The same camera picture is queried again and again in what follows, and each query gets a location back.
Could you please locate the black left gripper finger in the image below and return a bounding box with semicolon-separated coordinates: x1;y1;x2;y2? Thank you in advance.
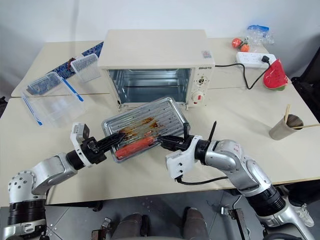
102;142;120;154
97;131;128;150

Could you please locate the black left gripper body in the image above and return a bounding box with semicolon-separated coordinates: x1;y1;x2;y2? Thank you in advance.
80;136;108;165

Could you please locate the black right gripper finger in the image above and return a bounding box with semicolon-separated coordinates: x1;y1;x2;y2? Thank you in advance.
162;142;186;152
158;135;185;144

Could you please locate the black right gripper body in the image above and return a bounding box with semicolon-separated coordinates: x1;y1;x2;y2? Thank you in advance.
182;122;195;151

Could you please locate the silver ribbed baking tray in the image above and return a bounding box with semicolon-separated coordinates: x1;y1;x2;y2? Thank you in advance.
101;97;187;165

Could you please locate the red sausage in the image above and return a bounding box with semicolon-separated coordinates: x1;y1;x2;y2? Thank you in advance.
115;136;155;159

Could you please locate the glass oven door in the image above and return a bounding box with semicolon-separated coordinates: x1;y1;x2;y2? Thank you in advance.
116;99;189;114

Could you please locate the cream oven timer knob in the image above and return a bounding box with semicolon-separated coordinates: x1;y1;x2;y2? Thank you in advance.
190;90;206;105

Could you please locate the cream toaster oven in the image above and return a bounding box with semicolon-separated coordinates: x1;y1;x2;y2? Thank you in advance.
98;29;216;113

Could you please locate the clear plastic storage box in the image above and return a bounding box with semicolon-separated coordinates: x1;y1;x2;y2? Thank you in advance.
20;71;86;129

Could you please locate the white mesh basket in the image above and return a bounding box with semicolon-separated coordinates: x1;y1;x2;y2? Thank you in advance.
70;53;102;84

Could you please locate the clear plastic lid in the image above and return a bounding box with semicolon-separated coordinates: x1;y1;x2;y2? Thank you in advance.
26;71;63;97

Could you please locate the blue patterned cloth strip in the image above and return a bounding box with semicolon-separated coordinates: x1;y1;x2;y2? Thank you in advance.
27;40;105;96

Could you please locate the beige paper cup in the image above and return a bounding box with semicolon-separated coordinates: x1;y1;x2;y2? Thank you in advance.
268;113;305;142

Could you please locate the white power strip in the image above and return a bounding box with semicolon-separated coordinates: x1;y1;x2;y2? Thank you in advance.
235;51;278;70

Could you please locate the wooden chopstick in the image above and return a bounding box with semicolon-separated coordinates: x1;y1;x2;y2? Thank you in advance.
291;122;320;131
284;104;292;124

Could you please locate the toy watermelon slice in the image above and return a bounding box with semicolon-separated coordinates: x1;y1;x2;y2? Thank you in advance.
262;58;290;92

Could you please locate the clear blue zip bag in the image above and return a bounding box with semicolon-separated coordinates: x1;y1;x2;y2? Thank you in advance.
246;24;276;46

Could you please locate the white sneaker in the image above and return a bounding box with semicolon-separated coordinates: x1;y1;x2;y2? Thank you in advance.
296;202;315;228

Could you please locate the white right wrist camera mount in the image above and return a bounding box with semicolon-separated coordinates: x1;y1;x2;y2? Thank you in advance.
164;134;204;180

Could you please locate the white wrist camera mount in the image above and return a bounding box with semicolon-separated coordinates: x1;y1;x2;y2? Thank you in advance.
164;134;204;180
69;122;94;167

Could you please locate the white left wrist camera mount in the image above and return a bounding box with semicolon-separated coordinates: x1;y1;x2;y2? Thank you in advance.
69;122;94;167

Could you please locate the black cable tie tail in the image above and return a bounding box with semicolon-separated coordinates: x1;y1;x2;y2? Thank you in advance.
208;120;218;142

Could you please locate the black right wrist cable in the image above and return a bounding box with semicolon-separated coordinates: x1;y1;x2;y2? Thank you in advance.
174;174;230;187

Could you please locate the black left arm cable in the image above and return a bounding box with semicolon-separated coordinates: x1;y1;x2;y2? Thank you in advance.
44;188;55;206

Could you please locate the metal caster bracket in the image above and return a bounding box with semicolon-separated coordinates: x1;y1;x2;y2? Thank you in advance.
90;216;113;240
219;204;251;240

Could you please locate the black oven power cable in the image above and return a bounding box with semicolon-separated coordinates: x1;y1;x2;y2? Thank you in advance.
214;55;272;91

